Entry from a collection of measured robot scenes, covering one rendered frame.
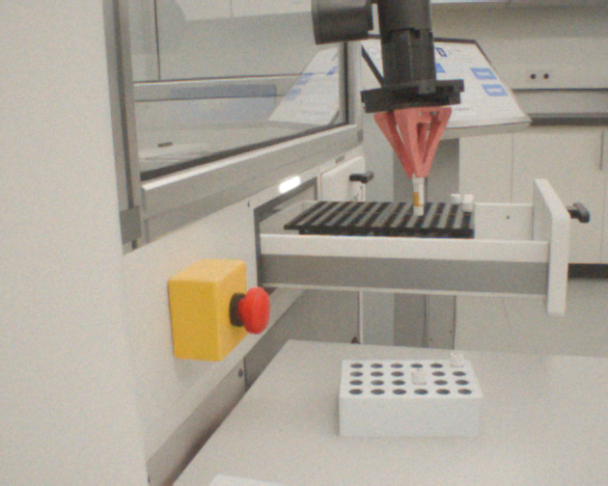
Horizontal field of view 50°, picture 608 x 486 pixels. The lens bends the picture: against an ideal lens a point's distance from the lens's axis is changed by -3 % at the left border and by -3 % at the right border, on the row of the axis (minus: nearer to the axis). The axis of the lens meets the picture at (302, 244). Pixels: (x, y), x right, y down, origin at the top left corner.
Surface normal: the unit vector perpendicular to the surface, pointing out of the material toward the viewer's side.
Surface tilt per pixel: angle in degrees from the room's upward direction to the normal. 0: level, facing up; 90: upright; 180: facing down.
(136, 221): 90
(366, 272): 90
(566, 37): 90
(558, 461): 0
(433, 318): 90
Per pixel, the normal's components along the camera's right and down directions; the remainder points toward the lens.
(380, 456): -0.04, -0.97
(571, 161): -0.20, 0.22
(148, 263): 0.96, 0.03
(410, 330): -0.77, 0.17
